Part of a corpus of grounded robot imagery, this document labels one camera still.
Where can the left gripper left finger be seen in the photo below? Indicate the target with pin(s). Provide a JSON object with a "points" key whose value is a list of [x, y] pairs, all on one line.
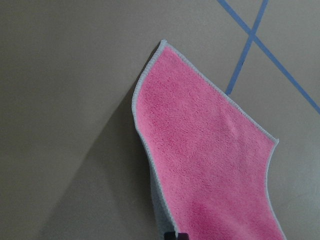
{"points": [[170, 236]]}

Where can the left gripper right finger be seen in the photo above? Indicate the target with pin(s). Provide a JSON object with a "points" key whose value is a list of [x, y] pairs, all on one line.
{"points": [[183, 236]]}

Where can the pink and grey towel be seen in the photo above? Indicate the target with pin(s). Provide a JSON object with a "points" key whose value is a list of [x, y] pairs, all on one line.
{"points": [[208, 159]]}

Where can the blue tape grid lines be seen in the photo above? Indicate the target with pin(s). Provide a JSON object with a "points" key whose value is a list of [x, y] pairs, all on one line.
{"points": [[252, 38]]}

